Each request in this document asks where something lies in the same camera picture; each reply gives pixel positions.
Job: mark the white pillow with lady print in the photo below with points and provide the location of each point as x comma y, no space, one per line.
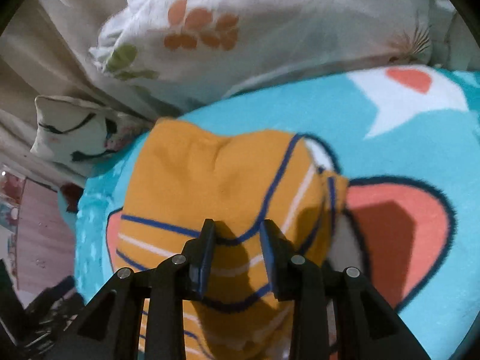
77,133

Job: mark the white floral ruffled pillow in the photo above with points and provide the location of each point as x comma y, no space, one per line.
189,53

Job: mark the turquoise star cartoon blanket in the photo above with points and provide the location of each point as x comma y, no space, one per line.
407,141

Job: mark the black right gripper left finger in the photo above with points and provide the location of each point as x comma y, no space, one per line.
109,326

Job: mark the orange striped sweater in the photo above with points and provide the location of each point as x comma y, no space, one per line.
184,175

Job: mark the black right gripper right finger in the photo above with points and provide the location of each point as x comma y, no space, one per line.
366,325

